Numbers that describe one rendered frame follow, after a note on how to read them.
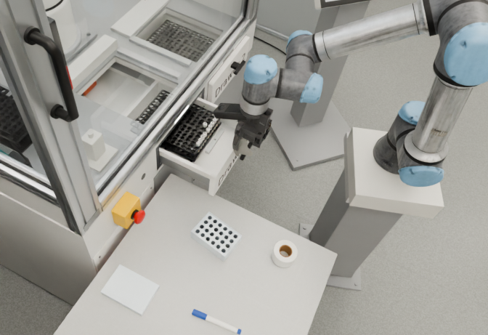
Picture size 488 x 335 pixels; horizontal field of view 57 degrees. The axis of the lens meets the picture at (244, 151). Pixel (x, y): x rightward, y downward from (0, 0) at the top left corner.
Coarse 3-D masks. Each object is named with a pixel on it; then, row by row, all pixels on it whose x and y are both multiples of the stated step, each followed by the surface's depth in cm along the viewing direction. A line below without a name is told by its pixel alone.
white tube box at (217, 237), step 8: (208, 216) 133; (200, 224) 131; (208, 224) 131; (216, 224) 132; (224, 224) 132; (192, 232) 129; (200, 232) 130; (208, 232) 130; (216, 232) 130; (224, 232) 130; (232, 232) 131; (200, 240) 129; (208, 240) 130; (216, 240) 129; (224, 240) 129; (232, 240) 130; (240, 240) 132; (208, 248) 129; (216, 248) 130; (224, 248) 127; (232, 248) 129; (216, 256) 129; (224, 256) 126
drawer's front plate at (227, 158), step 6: (228, 150) 131; (222, 156) 130; (228, 156) 130; (234, 156) 137; (222, 162) 129; (228, 162) 133; (234, 162) 141; (216, 168) 127; (222, 168) 129; (228, 168) 137; (216, 174) 126; (222, 174) 133; (210, 180) 128; (216, 180) 129; (222, 180) 136; (210, 186) 130; (216, 186) 132; (210, 192) 133
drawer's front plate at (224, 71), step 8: (248, 40) 163; (240, 48) 159; (232, 56) 156; (240, 56) 163; (224, 64) 153; (216, 72) 150; (224, 72) 153; (232, 72) 162; (216, 80) 148; (224, 80) 157; (208, 88) 149; (216, 88) 152; (224, 88) 161; (208, 96) 152
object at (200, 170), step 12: (192, 108) 151; (228, 120) 147; (216, 132) 147; (228, 132) 147; (216, 144) 144; (228, 144) 144; (168, 156) 133; (180, 156) 139; (204, 156) 140; (216, 156) 141; (180, 168) 134; (192, 168) 131; (204, 168) 138; (204, 180) 133
